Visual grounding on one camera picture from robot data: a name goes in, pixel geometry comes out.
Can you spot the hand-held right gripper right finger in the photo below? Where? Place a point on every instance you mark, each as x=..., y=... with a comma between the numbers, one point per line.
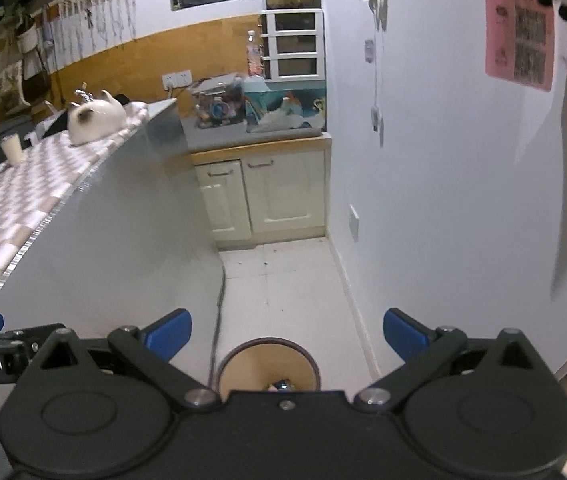
x=403, y=332

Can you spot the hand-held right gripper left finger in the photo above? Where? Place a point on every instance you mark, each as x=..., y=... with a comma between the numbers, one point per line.
x=168, y=332

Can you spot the brown round trash bin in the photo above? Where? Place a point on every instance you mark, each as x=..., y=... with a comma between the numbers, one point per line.
x=248, y=365

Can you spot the blue shiny wrapper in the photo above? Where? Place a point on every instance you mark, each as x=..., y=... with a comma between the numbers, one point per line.
x=281, y=386

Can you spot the checkered tablecloth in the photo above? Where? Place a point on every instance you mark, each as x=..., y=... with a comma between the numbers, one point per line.
x=38, y=185

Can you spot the cream floor cabinet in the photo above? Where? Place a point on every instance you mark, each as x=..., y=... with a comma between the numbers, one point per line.
x=273, y=195

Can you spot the white cup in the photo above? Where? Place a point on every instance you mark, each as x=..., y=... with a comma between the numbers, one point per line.
x=13, y=150

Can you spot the white cat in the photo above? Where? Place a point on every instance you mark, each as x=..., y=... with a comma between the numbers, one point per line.
x=93, y=120

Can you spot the clear plastic storage box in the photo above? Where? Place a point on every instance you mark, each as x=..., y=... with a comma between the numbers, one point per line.
x=218, y=105

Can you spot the clear plastic bottle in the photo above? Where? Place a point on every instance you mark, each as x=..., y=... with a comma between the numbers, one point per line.
x=254, y=57

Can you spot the white drawer unit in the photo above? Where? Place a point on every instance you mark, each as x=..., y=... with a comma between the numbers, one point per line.
x=293, y=45

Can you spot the white wall switch plate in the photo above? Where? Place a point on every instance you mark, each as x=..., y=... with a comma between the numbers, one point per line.
x=354, y=222

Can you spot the white double wall socket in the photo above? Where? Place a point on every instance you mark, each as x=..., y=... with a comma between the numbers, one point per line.
x=177, y=80

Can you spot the pink wall poster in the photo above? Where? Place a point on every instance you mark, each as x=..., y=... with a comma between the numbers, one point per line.
x=518, y=30

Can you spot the white fringed wall hanging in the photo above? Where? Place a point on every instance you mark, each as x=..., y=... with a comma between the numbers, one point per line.
x=98, y=15

